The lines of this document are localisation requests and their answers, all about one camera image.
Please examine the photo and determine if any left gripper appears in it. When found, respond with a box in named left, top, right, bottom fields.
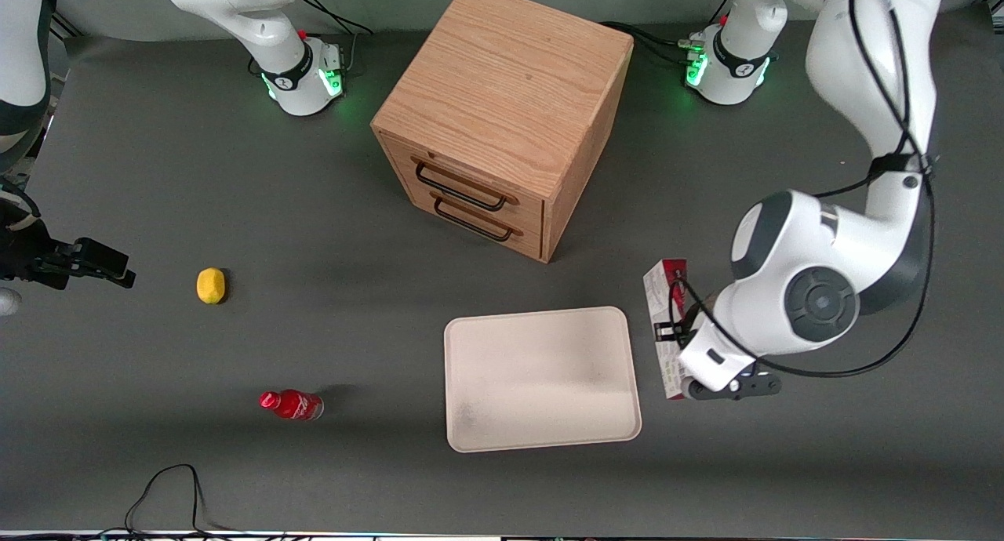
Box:
left=653, top=279, right=760, bottom=394

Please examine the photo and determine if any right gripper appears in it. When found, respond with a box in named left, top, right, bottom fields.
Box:
left=0, top=182, right=137, bottom=291

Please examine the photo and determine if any red cookie box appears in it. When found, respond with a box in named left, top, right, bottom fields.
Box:
left=642, top=258, right=693, bottom=401

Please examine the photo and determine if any beige plastic tray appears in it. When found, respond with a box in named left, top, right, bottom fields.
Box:
left=443, top=306, right=643, bottom=454

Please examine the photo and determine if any yellow lemon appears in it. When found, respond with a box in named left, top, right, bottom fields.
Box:
left=196, top=267, right=227, bottom=305

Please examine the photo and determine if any dark grey table mat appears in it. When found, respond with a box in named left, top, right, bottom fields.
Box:
left=0, top=4, right=1004, bottom=537

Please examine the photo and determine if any wooden drawer front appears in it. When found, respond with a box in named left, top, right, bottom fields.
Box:
left=380, top=133, right=547, bottom=222
left=408, top=187, right=544, bottom=260

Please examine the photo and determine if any red soda bottle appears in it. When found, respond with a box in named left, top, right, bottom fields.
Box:
left=259, top=389, right=325, bottom=423

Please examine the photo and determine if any wooden drawer cabinet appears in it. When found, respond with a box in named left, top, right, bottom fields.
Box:
left=370, top=0, right=635, bottom=264

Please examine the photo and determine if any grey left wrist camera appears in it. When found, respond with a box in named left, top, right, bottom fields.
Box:
left=681, top=371, right=784, bottom=402

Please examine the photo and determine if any black metal drawer handle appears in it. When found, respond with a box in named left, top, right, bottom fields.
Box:
left=432, top=195, right=515, bottom=243
left=413, top=160, right=510, bottom=212

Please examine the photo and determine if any black looped cable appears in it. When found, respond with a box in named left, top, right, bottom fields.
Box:
left=124, top=463, right=236, bottom=539

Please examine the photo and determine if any black left arm wrist cable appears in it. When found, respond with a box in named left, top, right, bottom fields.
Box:
left=668, top=0, right=940, bottom=379

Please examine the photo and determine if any black left arm base cable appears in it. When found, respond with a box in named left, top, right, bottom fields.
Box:
left=599, top=21, right=701, bottom=65

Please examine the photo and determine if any black arm base cable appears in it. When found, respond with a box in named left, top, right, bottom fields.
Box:
left=298, top=0, right=375, bottom=73
left=599, top=21, right=701, bottom=65

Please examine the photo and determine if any black right arm base cable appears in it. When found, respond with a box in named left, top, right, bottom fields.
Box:
left=298, top=0, right=375, bottom=73

